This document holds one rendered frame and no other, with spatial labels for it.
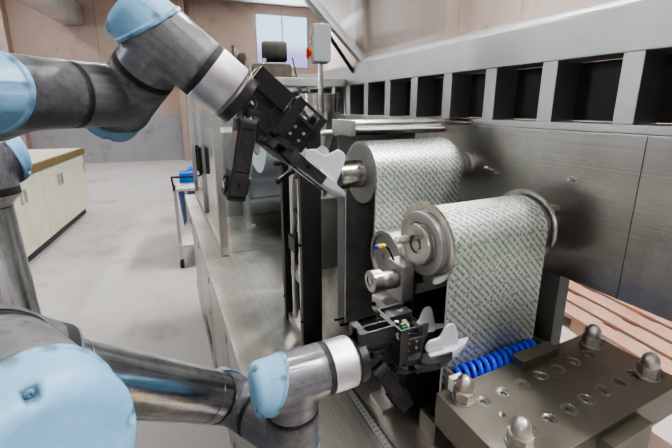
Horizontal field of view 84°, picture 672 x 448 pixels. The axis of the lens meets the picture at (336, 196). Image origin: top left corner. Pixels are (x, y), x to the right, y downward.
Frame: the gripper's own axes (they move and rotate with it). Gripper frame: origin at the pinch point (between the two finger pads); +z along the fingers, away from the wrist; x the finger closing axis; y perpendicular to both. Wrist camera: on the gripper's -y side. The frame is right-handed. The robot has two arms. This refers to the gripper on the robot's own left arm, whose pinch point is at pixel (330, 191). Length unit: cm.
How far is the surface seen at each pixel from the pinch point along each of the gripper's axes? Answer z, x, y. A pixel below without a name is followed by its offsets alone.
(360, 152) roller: 11.9, 22.8, 13.7
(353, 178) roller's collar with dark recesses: 12.7, 19.7, 7.4
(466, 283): 27.4, -8.4, 1.3
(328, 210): 37, 65, 1
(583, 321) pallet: 247, 77, 44
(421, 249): 18.8, -3.9, 1.6
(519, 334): 48.4, -8.4, 0.2
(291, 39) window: 141, 1075, 392
